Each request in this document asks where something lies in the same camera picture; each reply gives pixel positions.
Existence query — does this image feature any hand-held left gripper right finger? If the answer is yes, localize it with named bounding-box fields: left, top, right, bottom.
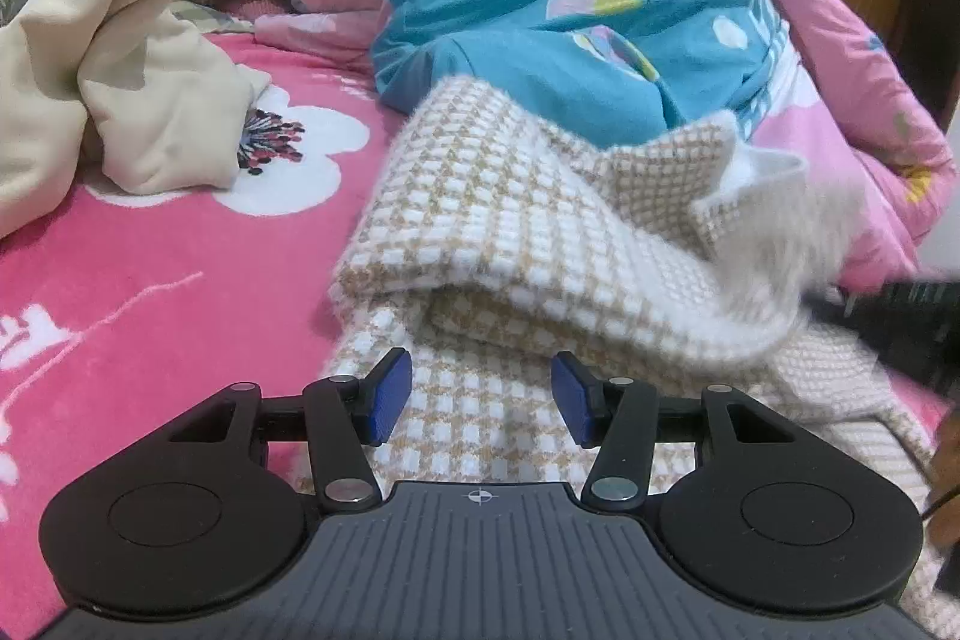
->
left=550, top=353, right=796, bottom=513

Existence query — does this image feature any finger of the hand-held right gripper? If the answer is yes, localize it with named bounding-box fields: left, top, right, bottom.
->
left=802, top=293, right=880, bottom=348

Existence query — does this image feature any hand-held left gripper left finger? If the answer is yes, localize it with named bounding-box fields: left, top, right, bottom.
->
left=169, top=347, right=413, bottom=513

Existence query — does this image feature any black cable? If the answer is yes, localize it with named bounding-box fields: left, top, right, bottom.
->
left=919, top=488, right=960, bottom=527

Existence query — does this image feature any beige white checked coat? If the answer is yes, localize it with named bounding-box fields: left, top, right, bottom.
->
left=296, top=76, right=960, bottom=640

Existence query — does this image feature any person's right hand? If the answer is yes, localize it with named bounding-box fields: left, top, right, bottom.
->
left=930, top=406, right=960, bottom=547

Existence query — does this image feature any cream garment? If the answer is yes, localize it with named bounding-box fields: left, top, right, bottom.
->
left=0, top=0, right=272, bottom=240

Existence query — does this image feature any pink floral blanket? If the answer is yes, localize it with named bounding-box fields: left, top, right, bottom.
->
left=0, top=6, right=946, bottom=633

